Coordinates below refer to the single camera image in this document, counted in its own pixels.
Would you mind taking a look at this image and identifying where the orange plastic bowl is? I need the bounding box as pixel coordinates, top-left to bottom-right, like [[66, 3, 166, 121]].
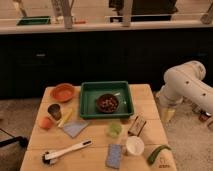
[[50, 83, 75, 102]]

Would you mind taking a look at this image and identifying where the brown snack box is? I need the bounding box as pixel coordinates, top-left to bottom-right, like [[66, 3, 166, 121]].
[[128, 116, 146, 136]]

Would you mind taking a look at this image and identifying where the green cucumber toy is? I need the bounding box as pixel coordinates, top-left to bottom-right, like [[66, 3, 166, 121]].
[[147, 145, 170, 165]]

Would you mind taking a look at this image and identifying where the blue grey cloth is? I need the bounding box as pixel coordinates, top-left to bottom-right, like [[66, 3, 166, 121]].
[[62, 121, 89, 138]]

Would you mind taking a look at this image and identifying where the green plastic tray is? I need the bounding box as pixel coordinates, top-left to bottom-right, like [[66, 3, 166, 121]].
[[79, 81, 134, 119]]

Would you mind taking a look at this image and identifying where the black chair base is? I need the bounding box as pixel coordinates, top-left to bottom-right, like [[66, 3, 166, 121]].
[[0, 128, 29, 148]]

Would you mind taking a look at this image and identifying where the yellow banana toy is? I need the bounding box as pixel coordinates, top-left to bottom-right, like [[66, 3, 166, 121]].
[[58, 109, 73, 128]]

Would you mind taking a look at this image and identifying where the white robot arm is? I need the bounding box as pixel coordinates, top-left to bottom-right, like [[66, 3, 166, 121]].
[[157, 61, 213, 123]]

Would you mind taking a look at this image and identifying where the white mug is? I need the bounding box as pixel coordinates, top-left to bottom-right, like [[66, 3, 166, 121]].
[[124, 136, 145, 156]]

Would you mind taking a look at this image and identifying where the white dish brush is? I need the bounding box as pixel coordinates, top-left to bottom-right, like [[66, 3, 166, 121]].
[[42, 140, 92, 165]]

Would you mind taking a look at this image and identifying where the dark metal cup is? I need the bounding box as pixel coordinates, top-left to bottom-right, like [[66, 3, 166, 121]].
[[48, 104, 62, 120]]

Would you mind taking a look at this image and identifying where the green tray on counter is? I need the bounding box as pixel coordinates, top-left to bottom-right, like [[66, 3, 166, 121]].
[[17, 16, 51, 26]]

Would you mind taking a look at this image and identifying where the dark bowl with nuts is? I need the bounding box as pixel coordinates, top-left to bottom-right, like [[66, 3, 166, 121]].
[[96, 94, 119, 113]]

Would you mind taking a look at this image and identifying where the green plastic cup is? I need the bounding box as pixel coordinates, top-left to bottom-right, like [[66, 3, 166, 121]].
[[108, 122, 122, 138]]

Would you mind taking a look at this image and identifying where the blue sponge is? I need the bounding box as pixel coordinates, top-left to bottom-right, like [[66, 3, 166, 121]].
[[105, 144, 122, 169]]

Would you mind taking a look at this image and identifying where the orange fruit toy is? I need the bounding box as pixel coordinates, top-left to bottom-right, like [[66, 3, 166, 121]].
[[38, 117, 53, 130]]

